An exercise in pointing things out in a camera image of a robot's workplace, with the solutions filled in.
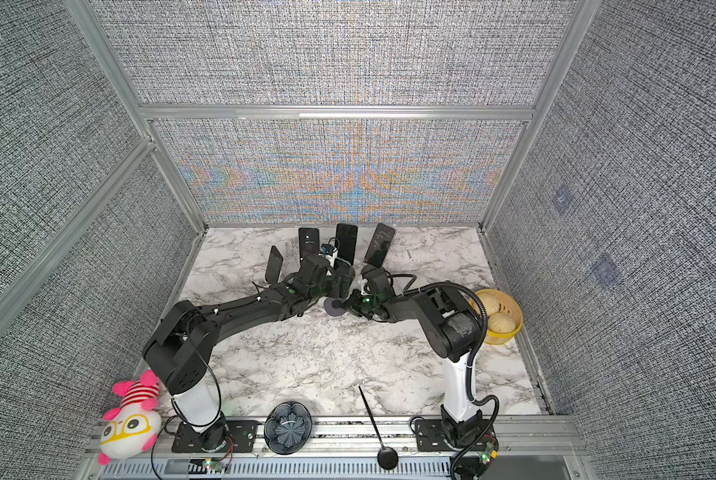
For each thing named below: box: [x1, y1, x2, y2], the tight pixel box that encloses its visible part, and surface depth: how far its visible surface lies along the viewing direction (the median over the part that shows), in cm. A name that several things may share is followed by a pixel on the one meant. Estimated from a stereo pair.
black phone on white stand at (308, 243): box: [298, 227, 320, 270], surface depth 99 cm
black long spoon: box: [358, 385, 399, 471], surface depth 71 cm
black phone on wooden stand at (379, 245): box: [364, 223, 395, 268], surface depth 99 cm
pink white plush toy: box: [98, 370, 162, 466], surface depth 71 cm
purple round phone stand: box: [324, 297, 347, 317], surface depth 99 cm
